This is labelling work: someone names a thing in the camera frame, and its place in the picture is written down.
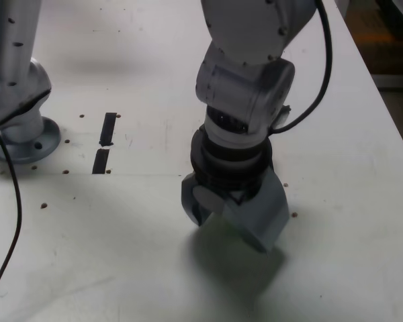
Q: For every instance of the grey metal rail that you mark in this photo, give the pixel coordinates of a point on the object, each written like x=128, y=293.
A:
x=396, y=80

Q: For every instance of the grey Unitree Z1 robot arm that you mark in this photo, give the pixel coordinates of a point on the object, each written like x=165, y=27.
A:
x=242, y=43

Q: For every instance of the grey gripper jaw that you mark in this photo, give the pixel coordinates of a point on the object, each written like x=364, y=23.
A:
x=262, y=221

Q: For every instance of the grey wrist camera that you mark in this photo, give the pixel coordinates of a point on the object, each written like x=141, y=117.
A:
x=283, y=115

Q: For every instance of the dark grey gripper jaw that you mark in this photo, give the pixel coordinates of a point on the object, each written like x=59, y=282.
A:
x=191, y=208

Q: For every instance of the black tape strip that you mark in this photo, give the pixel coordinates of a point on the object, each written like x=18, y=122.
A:
x=107, y=129

